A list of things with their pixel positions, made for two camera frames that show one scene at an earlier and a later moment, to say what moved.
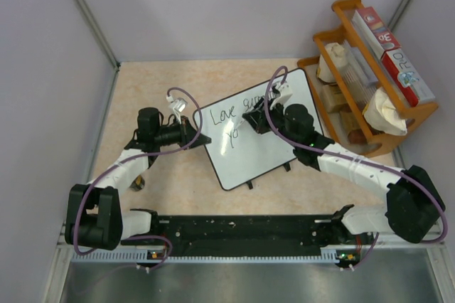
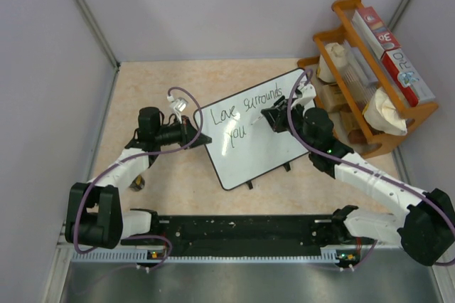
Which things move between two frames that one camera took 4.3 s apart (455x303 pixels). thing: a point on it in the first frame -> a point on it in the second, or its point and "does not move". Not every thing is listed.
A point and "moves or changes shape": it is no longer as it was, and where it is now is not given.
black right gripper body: (279, 119) -> (297, 121)
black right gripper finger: (258, 119) -> (278, 117)
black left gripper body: (170, 135) does not move
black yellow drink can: (138, 183) does not move
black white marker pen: (239, 124) moves or changes shape
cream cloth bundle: (380, 114) does not move
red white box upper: (374, 30) does not move
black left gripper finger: (189, 133) does not move
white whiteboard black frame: (239, 154) does not move
